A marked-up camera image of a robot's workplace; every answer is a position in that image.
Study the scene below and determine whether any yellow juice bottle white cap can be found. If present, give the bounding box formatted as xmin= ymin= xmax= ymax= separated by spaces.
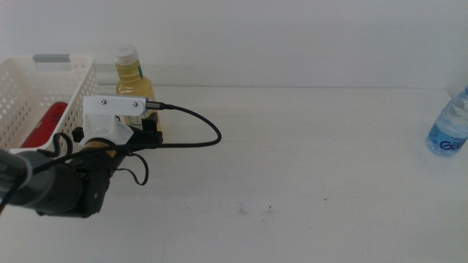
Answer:
xmin=112 ymin=44 xmax=162 ymax=142

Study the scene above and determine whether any red soda can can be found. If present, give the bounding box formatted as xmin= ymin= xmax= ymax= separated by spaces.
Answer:
xmin=20 ymin=102 xmax=69 ymax=149

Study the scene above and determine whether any clear water bottle blue label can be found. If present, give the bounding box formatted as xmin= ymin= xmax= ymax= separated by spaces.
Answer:
xmin=425 ymin=84 xmax=468 ymax=158

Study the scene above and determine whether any grey tape strip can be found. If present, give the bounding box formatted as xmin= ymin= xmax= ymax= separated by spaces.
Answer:
xmin=32 ymin=53 xmax=71 ymax=63

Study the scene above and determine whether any white perforated plastic basket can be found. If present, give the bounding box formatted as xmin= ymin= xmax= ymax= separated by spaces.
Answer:
xmin=0 ymin=54 xmax=100 ymax=153

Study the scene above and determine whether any thin black wire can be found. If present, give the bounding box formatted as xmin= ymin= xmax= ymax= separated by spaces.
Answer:
xmin=116 ymin=152 xmax=150 ymax=186

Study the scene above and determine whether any thick black braided cable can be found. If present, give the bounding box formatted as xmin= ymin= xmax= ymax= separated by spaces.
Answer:
xmin=0 ymin=101 xmax=223 ymax=215

